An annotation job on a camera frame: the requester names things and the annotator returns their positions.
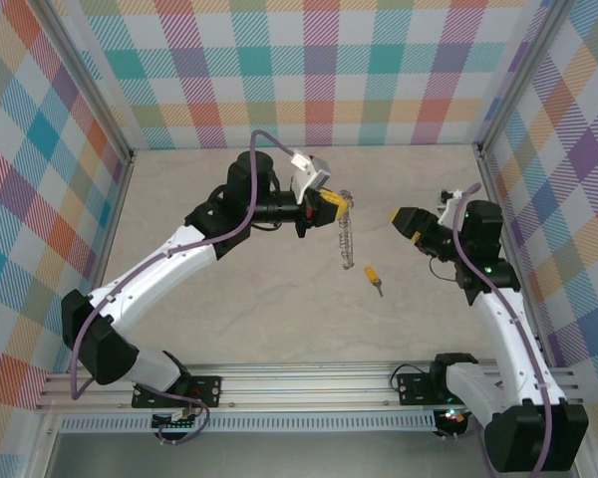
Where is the small yellow screwdriver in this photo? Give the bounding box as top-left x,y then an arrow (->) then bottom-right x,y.
362,266 -> 385,299

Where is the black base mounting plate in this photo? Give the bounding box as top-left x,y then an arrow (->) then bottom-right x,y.
131,375 -> 223,409
396,370 -> 459,405

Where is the grey metal panel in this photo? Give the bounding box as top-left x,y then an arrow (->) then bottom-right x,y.
44,430 -> 579,478

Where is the purple cable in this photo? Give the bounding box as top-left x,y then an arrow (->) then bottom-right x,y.
69,129 -> 300,446
436,182 -> 554,478

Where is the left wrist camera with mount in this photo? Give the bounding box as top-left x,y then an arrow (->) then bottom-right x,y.
288,147 -> 333,205

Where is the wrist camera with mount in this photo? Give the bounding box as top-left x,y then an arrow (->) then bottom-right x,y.
288,147 -> 333,205
437,186 -> 465,226

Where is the aluminium side rail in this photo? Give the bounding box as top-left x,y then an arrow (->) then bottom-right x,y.
476,146 -> 553,368
65,148 -> 137,374

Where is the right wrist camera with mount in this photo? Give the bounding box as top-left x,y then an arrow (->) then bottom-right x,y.
437,186 -> 465,226

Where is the aluminium frame post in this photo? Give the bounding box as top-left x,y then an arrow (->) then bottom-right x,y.
475,0 -> 582,156
28,0 -> 137,164

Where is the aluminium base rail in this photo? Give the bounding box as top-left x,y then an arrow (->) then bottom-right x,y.
34,361 -> 584,412

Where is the electronics board with wires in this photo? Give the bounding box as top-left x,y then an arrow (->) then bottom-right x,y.
150,410 -> 203,432
436,406 -> 472,435

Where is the white slotted cable duct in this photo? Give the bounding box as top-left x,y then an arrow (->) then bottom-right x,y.
59,410 -> 438,433

